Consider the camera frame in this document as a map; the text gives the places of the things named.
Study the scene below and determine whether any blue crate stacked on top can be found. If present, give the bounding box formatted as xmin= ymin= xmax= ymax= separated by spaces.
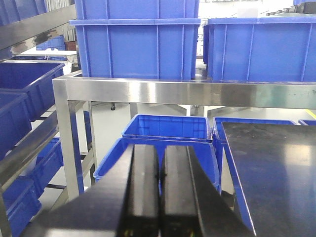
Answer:
xmin=75 ymin=0 xmax=199 ymax=20

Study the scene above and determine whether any blue floor bin near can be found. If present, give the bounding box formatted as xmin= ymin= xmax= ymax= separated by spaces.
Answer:
xmin=93 ymin=137 xmax=221 ymax=191

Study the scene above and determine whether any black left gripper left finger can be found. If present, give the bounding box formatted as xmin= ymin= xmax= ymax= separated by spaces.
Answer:
xmin=24 ymin=145 xmax=159 ymax=237

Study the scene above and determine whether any blue bin left rack bottom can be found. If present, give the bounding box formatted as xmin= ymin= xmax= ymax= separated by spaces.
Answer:
xmin=3 ymin=177 xmax=41 ymax=237

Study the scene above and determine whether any blue bin under table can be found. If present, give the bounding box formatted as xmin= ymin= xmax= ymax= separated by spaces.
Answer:
xmin=211 ymin=117 xmax=297 ymax=230

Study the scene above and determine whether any steel rack on left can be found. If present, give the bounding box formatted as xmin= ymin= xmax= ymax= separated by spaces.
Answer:
xmin=0 ymin=4 xmax=77 ymax=237

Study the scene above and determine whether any blue bin left rack near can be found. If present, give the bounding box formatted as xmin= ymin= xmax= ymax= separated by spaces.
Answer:
xmin=0 ymin=91 xmax=32 ymax=159

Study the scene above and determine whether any blue floor bin far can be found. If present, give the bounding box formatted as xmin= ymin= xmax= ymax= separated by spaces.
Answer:
xmin=122 ymin=114 xmax=212 ymax=142

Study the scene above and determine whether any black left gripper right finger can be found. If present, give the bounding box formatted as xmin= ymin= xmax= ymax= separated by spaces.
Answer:
xmin=160 ymin=146 xmax=254 ymax=237

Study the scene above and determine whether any blue bin far right floor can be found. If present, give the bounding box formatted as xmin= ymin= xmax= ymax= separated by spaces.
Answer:
xmin=298 ymin=119 xmax=316 ymax=126

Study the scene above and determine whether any blue crate on shelf right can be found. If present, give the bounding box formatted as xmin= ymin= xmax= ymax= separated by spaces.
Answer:
xmin=206 ymin=16 xmax=316 ymax=83

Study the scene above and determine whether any blue crate on shelf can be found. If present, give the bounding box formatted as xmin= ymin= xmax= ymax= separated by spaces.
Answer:
xmin=70 ymin=18 xmax=200 ymax=81
xmin=206 ymin=16 xmax=316 ymax=83

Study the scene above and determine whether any blue floor bin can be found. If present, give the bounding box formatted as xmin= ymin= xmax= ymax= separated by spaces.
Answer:
xmin=122 ymin=114 xmax=212 ymax=142
xmin=93 ymin=137 xmax=221 ymax=191

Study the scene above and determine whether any blue bin rack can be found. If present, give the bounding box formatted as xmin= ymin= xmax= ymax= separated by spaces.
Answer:
xmin=0 ymin=62 xmax=65 ymax=121
xmin=26 ymin=137 xmax=64 ymax=198
xmin=0 ymin=91 xmax=32 ymax=159
xmin=3 ymin=177 xmax=41 ymax=237

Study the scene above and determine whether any blue bin top left corner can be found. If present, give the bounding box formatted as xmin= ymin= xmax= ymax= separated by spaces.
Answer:
xmin=0 ymin=0 xmax=47 ymax=26

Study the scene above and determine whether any blue crate on shelf centre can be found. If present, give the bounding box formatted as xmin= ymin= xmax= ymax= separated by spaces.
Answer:
xmin=70 ymin=18 xmax=200 ymax=81

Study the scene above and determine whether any blue bin left rack upper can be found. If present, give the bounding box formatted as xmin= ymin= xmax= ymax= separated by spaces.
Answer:
xmin=0 ymin=62 xmax=65 ymax=121

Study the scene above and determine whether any blue bin left rack lower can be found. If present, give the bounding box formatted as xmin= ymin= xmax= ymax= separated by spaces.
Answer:
xmin=26 ymin=137 xmax=64 ymax=198

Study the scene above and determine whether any stainless steel shelf frame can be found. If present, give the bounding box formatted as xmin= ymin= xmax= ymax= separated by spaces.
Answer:
xmin=53 ymin=71 xmax=316 ymax=200

